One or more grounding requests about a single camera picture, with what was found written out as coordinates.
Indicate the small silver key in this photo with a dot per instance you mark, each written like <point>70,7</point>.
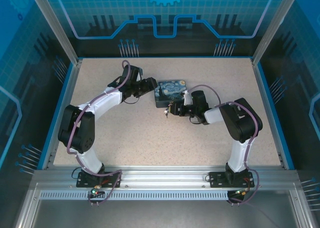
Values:
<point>166,113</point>

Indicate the starry night print tin box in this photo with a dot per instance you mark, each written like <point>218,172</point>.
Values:
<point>170,90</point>

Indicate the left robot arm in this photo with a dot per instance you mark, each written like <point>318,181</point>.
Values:
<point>105,102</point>

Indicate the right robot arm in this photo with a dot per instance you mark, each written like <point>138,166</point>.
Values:
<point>240,120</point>

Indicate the small connector board with LED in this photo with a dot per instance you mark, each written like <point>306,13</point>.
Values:
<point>241,192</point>
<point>96,191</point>

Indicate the blue table edging strip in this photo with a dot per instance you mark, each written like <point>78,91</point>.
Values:
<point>288,163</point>
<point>43,163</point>

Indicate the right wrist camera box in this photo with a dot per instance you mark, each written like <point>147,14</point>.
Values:
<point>187,98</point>

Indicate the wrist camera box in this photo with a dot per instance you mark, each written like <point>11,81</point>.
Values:
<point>135,73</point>
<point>187,98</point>

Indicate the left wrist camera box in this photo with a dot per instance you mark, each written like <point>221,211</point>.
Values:
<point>135,73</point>

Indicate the wide aluminium frame beam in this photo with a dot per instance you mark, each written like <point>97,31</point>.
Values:
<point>162,175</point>

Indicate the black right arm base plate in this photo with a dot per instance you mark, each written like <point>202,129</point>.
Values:
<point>217,179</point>

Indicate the aluminium frame post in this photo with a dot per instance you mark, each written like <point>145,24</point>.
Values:
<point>273,26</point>
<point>60,31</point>

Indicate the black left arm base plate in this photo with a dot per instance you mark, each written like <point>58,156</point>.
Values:
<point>86,179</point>

